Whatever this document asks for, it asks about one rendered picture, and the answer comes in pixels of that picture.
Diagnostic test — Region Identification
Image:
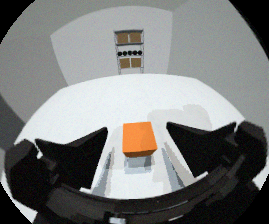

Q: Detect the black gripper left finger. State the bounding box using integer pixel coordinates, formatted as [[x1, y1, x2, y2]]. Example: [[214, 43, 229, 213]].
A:
[[34, 127, 107, 190]]

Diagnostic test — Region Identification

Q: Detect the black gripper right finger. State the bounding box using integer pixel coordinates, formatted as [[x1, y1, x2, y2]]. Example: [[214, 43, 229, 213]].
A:
[[166, 121, 236, 179]]

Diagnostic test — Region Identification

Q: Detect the orange block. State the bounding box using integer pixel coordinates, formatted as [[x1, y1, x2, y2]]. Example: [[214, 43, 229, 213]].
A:
[[122, 121, 158, 157]]

